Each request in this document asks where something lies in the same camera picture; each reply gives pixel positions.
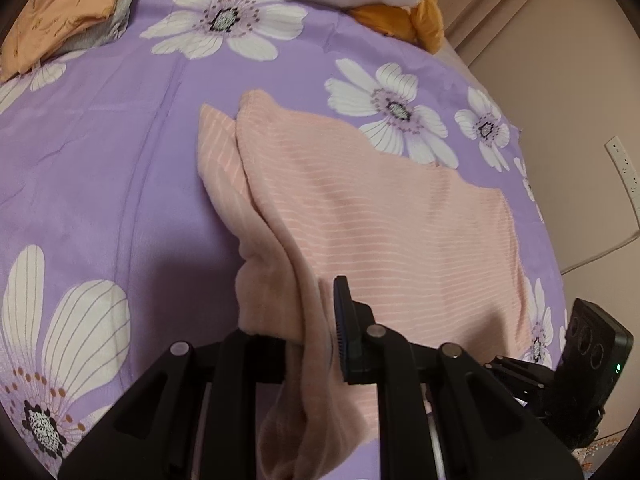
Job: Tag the folded orange printed clothes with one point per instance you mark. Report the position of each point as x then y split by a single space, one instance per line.
65 5

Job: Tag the purple floral blanket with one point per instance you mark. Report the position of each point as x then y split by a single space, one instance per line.
125 160

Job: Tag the mauve bed sheet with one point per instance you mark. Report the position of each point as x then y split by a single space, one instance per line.
452 52

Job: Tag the pink striped long-sleeve shirt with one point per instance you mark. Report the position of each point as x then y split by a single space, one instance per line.
375 220

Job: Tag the white power strip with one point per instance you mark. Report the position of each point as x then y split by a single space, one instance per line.
622 160

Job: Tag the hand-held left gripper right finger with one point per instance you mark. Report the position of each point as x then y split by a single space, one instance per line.
341 325

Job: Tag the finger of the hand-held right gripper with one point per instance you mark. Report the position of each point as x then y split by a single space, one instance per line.
520 372

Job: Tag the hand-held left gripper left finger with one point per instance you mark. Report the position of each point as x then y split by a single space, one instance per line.
260 355

